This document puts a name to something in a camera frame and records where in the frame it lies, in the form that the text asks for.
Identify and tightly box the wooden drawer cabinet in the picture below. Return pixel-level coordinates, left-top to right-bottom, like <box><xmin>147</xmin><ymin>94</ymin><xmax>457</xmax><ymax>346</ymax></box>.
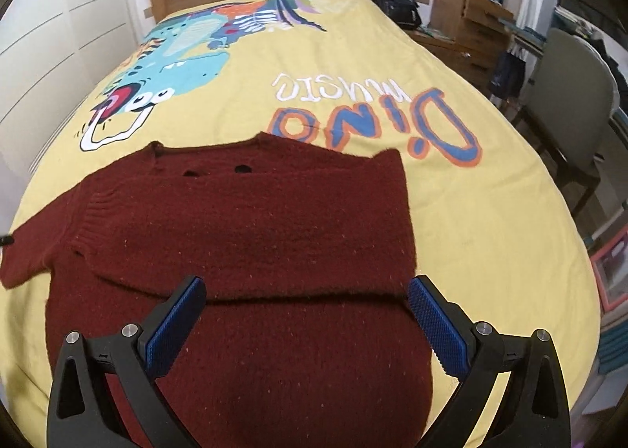
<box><xmin>409</xmin><ymin>0</ymin><xmax>516</xmax><ymax>86</ymax></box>

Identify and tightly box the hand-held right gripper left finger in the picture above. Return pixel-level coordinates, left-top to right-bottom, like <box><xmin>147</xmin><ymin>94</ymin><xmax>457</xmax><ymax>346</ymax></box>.
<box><xmin>46</xmin><ymin>275</ymin><xmax>207</xmax><ymax>448</ymax></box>

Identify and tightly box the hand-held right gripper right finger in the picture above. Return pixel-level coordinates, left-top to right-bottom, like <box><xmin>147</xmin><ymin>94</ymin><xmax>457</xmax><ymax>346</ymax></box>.
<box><xmin>408</xmin><ymin>275</ymin><xmax>572</xmax><ymax>448</ymax></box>

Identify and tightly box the pink picture frame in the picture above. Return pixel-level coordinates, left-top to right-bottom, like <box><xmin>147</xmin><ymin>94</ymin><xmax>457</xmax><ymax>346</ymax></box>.
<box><xmin>589</xmin><ymin>237</ymin><xmax>628</xmax><ymax>314</ymax></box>

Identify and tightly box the dark hanging bag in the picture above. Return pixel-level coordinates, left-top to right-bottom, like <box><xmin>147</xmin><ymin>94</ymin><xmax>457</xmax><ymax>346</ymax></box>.
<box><xmin>488</xmin><ymin>48</ymin><xmax>526</xmax><ymax>100</ymax></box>

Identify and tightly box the dark jacket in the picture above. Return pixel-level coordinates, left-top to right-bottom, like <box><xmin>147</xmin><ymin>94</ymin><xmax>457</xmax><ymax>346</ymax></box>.
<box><xmin>589</xmin><ymin>31</ymin><xmax>628</xmax><ymax>100</ymax></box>

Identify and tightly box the grey-green chair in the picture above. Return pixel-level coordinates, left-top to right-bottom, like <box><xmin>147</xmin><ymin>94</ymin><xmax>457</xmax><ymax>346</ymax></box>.
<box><xmin>510</xmin><ymin>29</ymin><xmax>621</xmax><ymax>218</ymax></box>

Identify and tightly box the stack of teal books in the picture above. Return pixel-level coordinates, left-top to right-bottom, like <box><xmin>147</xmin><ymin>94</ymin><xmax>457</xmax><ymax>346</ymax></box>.
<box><xmin>596</xmin><ymin>321</ymin><xmax>628</xmax><ymax>375</ymax></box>

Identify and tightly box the white wardrobe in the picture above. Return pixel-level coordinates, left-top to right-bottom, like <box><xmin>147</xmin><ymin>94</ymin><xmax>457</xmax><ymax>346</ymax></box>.
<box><xmin>0</xmin><ymin>0</ymin><xmax>148</xmax><ymax>174</ymax></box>

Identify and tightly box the dark red knit sweater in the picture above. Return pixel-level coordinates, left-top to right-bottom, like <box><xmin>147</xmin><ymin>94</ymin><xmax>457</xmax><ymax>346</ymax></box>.
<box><xmin>0</xmin><ymin>131</ymin><xmax>435</xmax><ymax>448</ymax></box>

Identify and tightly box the yellow printed blanket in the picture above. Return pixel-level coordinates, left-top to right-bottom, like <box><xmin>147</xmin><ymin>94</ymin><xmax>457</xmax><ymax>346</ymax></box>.
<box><xmin>10</xmin><ymin>0</ymin><xmax>602</xmax><ymax>448</ymax></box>

